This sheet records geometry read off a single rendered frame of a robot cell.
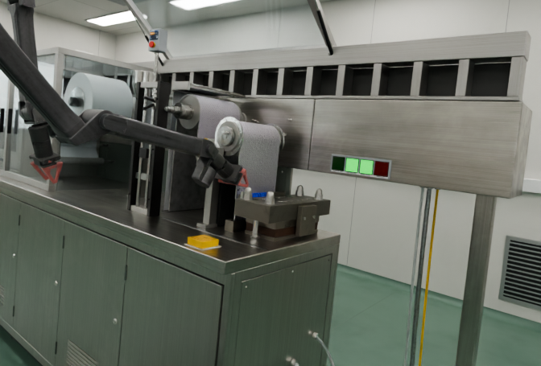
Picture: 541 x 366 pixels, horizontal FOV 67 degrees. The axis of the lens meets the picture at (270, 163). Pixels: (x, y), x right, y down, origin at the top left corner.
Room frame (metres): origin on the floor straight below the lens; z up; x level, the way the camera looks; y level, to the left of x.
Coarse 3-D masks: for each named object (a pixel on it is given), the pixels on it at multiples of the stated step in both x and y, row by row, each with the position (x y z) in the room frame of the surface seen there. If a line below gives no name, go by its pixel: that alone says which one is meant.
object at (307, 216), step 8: (304, 208) 1.49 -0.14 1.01; (312, 208) 1.53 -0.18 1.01; (304, 216) 1.49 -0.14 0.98; (312, 216) 1.53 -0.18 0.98; (296, 224) 1.49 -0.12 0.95; (304, 224) 1.50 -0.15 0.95; (312, 224) 1.54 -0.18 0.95; (296, 232) 1.48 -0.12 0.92; (304, 232) 1.50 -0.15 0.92; (312, 232) 1.54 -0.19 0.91
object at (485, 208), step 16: (480, 208) 1.44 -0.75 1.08; (480, 224) 1.44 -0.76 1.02; (480, 240) 1.43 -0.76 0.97; (480, 256) 1.43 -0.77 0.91; (480, 272) 1.42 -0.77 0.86; (480, 288) 1.42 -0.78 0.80; (464, 304) 1.45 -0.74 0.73; (480, 304) 1.42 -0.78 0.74; (464, 320) 1.44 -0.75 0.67; (480, 320) 1.43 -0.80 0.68; (464, 336) 1.44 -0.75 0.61; (464, 352) 1.44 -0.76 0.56
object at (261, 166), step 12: (240, 156) 1.52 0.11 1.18; (252, 156) 1.57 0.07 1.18; (264, 156) 1.63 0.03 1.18; (276, 156) 1.69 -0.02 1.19; (252, 168) 1.57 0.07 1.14; (264, 168) 1.63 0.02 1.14; (276, 168) 1.69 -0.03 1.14; (252, 180) 1.58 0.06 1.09; (264, 180) 1.64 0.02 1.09; (240, 192) 1.53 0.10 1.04; (252, 192) 1.58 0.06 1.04
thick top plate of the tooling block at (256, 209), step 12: (240, 204) 1.44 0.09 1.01; (252, 204) 1.41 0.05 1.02; (264, 204) 1.38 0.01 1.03; (276, 204) 1.41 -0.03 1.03; (288, 204) 1.44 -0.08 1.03; (300, 204) 1.50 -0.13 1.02; (324, 204) 1.64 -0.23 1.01; (252, 216) 1.40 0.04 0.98; (264, 216) 1.37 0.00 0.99; (276, 216) 1.39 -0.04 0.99; (288, 216) 1.45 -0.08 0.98
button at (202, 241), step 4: (192, 236) 1.27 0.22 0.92; (196, 236) 1.27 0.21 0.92; (200, 236) 1.28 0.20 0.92; (204, 236) 1.28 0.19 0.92; (208, 236) 1.29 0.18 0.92; (188, 240) 1.26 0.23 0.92; (192, 240) 1.25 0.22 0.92; (196, 240) 1.24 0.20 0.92; (200, 240) 1.24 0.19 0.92; (204, 240) 1.24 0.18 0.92; (208, 240) 1.25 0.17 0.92; (212, 240) 1.25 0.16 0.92; (216, 240) 1.26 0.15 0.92; (188, 244) 1.26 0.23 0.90; (192, 244) 1.25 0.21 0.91; (196, 244) 1.23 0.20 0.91; (200, 244) 1.22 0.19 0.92; (204, 244) 1.23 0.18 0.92; (208, 244) 1.24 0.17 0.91; (212, 244) 1.25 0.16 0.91; (216, 244) 1.26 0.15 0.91; (200, 248) 1.22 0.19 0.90; (204, 248) 1.23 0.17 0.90
